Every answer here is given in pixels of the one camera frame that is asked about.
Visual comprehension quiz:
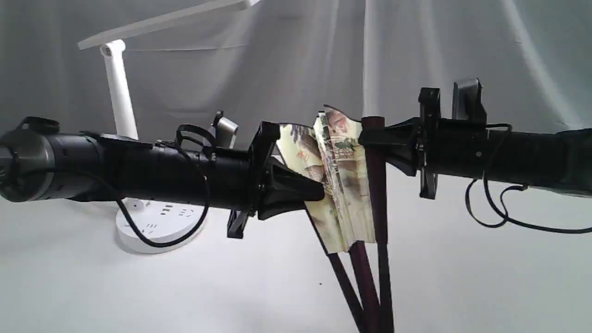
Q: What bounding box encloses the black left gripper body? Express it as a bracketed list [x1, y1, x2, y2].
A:
[153, 122, 280, 239]

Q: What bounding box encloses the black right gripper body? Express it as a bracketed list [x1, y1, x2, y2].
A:
[417, 88, 489, 199]

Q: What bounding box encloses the painted paper folding fan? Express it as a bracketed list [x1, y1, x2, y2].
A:
[277, 105, 394, 333]

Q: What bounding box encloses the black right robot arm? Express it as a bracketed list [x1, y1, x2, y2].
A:
[358, 80, 591, 199]

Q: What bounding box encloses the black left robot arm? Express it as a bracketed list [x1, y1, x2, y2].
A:
[1, 117, 324, 239]

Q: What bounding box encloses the white desk lamp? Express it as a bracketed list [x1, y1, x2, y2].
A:
[78, 0, 255, 255]

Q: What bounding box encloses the grey backdrop curtain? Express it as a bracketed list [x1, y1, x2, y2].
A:
[1, 0, 592, 147]

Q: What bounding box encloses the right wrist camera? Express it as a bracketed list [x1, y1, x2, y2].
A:
[452, 78, 487, 124]

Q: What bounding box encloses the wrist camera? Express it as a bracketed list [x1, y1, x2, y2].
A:
[211, 111, 239, 149]
[452, 78, 487, 124]

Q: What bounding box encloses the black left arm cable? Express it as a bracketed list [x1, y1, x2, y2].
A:
[69, 124, 218, 248]

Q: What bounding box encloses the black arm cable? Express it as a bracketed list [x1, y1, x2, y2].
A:
[69, 124, 218, 248]
[465, 124, 592, 234]

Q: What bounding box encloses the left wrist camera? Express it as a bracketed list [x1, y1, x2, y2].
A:
[211, 111, 239, 149]

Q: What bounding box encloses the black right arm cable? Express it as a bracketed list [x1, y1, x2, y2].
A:
[465, 124, 592, 234]

